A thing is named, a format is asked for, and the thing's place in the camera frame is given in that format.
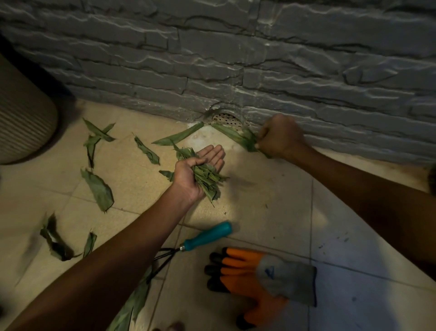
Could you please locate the teal handled hand rake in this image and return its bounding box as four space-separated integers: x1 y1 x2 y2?
146 221 233 284

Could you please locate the person's right hand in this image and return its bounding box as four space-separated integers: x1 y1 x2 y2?
254 114 306 161

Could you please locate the beige ribbed plant pot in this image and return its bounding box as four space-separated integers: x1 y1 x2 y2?
0 53 59 166

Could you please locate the person's right forearm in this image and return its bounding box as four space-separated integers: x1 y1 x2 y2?
281 141 436 279

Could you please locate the person's left forearm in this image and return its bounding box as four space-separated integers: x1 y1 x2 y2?
5 184 198 331

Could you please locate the person's left hand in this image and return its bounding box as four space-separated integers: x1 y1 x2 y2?
171 144 226 206

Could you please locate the orange black work glove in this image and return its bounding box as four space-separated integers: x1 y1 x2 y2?
204 247 318 331

